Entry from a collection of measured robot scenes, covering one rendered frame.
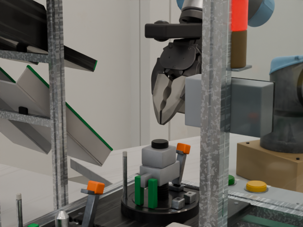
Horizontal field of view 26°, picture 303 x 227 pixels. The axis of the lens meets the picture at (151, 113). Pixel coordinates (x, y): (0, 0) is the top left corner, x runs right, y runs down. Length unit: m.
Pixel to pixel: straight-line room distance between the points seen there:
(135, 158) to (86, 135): 0.54
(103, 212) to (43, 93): 0.25
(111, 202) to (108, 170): 0.53
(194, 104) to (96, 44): 3.34
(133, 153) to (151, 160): 0.75
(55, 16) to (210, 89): 0.40
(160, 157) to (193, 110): 0.20
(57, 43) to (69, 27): 2.97
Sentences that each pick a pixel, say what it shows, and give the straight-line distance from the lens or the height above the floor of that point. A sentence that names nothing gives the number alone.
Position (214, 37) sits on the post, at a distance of 0.86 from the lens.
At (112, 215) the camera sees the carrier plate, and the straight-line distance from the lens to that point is 1.15.
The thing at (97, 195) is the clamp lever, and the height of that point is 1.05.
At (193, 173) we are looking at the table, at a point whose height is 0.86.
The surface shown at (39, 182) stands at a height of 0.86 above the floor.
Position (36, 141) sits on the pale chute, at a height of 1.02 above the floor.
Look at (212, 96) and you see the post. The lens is 0.88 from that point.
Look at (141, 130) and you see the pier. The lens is 4.35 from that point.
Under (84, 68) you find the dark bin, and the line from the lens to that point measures 1.27.
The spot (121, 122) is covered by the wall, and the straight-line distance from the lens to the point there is 4.43.
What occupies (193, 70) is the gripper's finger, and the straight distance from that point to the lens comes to 1.14.
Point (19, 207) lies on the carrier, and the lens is 0.97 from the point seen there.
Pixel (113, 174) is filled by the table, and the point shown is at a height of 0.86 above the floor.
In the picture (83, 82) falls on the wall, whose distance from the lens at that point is 4.24.
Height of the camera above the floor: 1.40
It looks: 13 degrees down
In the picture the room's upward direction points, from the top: straight up
